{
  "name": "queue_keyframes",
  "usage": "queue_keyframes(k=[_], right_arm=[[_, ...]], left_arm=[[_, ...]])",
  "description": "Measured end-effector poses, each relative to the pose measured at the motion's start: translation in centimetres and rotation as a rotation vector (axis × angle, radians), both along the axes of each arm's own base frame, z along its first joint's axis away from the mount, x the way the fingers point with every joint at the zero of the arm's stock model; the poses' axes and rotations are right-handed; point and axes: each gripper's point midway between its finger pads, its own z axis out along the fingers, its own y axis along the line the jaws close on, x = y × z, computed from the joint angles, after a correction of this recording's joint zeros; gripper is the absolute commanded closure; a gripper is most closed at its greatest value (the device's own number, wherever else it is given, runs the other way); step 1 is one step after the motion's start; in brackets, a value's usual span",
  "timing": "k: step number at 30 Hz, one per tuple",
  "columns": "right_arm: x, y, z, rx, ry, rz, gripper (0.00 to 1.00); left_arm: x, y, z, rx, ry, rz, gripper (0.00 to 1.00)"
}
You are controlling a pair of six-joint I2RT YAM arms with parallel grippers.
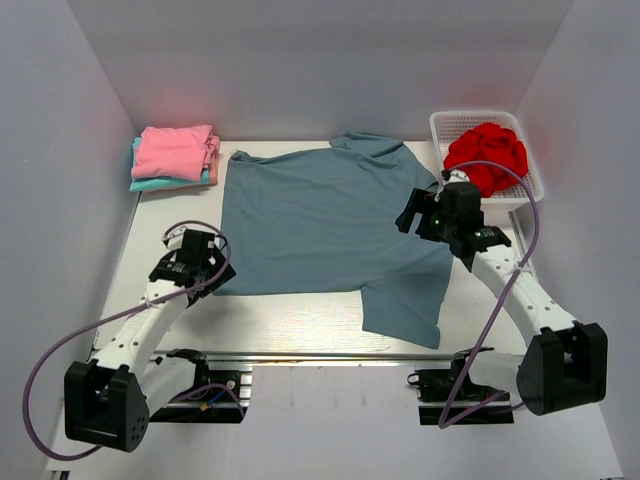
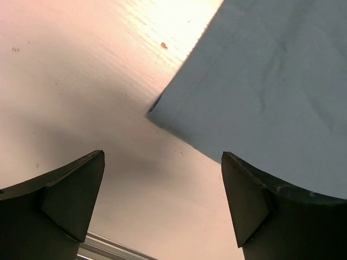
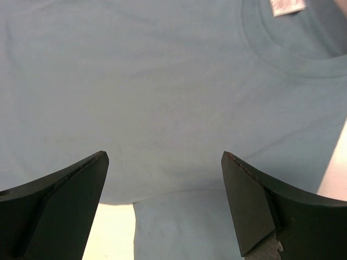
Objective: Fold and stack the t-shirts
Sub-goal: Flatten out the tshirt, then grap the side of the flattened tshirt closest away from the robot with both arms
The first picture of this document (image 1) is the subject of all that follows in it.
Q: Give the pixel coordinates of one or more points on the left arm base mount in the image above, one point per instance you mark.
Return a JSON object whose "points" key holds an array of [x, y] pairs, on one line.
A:
{"points": [[225, 403]]}

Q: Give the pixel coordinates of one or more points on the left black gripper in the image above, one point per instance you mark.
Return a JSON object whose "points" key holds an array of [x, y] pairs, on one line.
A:
{"points": [[226, 276]]}

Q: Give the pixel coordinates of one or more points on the aluminium rail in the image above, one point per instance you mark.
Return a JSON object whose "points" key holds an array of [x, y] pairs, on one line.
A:
{"points": [[280, 357]]}

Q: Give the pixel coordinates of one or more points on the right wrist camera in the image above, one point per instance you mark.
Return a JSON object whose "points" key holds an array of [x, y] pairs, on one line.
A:
{"points": [[454, 176]]}

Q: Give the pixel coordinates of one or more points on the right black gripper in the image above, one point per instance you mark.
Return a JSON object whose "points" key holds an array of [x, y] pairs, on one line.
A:
{"points": [[419, 199]]}

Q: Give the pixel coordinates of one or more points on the folded peach t-shirt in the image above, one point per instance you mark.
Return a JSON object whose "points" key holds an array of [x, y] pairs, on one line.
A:
{"points": [[214, 167]]}

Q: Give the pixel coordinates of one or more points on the folded pink t-shirt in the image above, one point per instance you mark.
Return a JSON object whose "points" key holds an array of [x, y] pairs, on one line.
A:
{"points": [[182, 153]]}

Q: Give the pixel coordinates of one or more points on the crumpled red t-shirt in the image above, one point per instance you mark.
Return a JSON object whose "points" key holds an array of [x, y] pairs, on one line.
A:
{"points": [[478, 150]]}

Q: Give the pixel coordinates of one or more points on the blue-grey t-shirt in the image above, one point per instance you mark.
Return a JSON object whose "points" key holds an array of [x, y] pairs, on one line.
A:
{"points": [[324, 220]]}

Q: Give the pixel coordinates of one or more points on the folded teal t-shirt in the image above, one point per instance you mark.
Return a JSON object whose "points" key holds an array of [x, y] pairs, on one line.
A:
{"points": [[159, 183]]}

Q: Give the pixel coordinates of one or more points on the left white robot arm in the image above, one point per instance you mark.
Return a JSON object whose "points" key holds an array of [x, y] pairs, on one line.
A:
{"points": [[109, 400]]}

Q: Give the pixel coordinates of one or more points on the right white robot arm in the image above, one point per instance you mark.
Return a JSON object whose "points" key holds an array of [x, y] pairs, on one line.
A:
{"points": [[565, 363]]}

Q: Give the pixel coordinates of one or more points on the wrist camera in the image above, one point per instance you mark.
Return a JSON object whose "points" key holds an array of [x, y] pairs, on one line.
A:
{"points": [[454, 176], [173, 239]]}

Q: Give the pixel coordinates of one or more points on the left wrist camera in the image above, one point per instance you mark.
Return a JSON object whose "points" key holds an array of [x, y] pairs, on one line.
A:
{"points": [[173, 239]]}

